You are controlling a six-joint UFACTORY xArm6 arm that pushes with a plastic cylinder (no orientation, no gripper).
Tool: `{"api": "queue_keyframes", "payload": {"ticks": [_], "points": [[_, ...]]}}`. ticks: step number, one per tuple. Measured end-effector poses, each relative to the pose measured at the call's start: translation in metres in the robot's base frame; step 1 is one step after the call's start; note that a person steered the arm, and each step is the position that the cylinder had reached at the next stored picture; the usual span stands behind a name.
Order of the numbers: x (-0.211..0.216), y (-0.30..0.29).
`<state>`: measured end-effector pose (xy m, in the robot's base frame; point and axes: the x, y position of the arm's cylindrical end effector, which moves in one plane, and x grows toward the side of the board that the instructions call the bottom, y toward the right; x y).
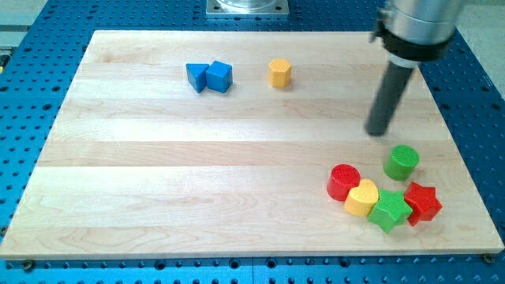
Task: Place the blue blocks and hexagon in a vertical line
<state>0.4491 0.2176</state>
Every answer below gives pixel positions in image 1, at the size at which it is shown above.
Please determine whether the red star block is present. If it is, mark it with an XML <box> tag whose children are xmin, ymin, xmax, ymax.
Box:
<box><xmin>404</xmin><ymin>181</ymin><xmax>443</xmax><ymax>226</ymax></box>

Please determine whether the green cylinder block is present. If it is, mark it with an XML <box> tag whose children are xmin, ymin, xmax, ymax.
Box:
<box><xmin>383</xmin><ymin>144</ymin><xmax>420</xmax><ymax>181</ymax></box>

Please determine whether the blue triangle block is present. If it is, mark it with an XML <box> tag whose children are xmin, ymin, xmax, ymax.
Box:
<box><xmin>185</xmin><ymin>63</ymin><xmax>210</xmax><ymax>93</ymax></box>

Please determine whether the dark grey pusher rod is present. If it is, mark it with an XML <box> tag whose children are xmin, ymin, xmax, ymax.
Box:
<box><xmin>365</xmin><ymin>62</ymin><xmax>413</xmax><ymax>136</ymax></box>

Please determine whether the yellow hexagon block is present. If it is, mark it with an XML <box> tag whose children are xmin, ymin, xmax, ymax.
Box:
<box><xmin>267</xmin><ymin>58</ymin><xmax>292</xmax><ymax>88</ymax></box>

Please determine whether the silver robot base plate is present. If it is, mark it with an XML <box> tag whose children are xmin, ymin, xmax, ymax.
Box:
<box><xmin>206</xmin><ymin>0</ymin><xmax>290</xmax><ymax>17</ymax></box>

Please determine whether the red cylinder block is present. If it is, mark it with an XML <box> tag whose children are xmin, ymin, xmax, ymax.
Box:
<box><xmin>327</xmin><ymin>164</ymin><xmax>361</xmax><ymax>201</ymax></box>

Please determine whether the wooden board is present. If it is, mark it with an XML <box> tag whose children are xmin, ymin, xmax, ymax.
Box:
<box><xmin>1</xmin><ymin>31</ymin><xmax>503</xmax><ymax>260</ymax></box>

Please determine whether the green star block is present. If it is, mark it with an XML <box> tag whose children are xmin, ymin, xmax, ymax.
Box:
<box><xmin>367</xmin><ymin>189</ymin><xmax>413</xmax><ymax>234</ymax></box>

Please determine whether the yellow heart block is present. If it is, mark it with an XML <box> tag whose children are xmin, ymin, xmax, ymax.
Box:
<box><xmin>344</xmin><ymin>178</ymin><xmax>380</xmax><ymax>217</ymax></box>

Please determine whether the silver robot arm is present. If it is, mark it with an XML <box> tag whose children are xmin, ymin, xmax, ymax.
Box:
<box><xmin>369</xmin><ymin>0</ymin><xmax>464</xmax><ymax>69</ymax></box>

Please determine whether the blue cube block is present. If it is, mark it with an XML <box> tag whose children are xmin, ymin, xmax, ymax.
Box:
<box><xmin>206</xmin><ymin>61</ymin><xmax>233</xmax><ymax>93</ymax></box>

